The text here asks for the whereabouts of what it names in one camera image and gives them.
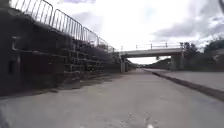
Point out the dark gutter strip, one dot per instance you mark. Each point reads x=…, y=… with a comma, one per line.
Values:
x=190, y=85

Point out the robot's own part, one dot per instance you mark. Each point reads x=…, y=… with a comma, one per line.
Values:
x=150, y=126

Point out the grey concrete wall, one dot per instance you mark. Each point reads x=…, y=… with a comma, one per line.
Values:
x=200, y=63

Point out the metal railing on stone wall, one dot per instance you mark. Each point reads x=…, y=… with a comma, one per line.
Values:
x=66, y=25

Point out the cracked grey concrete ground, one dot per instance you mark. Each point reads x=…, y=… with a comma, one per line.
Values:
x=110, y=100

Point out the concrete bridge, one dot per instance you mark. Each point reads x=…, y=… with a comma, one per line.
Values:
x=151, y=52

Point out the row of trees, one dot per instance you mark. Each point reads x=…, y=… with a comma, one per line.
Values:
x=213, y=45

